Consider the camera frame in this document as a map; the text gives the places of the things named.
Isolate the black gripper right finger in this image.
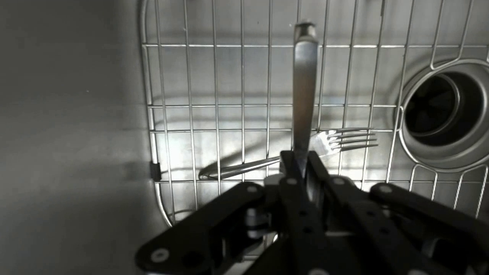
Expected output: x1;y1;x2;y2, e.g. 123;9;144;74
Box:
305;150;489;275

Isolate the steel spoon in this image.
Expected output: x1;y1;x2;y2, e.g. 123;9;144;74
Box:
291;20;322;205

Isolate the steel fork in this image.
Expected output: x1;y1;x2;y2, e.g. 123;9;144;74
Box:
198;127;381;182

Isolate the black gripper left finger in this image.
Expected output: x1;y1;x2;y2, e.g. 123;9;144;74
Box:
135;150;318;275

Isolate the stainless steel sink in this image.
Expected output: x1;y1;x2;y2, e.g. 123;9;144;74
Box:
0;0;489;275

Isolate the round sink drain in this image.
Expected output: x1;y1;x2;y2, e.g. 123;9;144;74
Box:
398;60;489;173

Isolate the wire sink grid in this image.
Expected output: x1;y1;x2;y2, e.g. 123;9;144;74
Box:
138;0;489;228

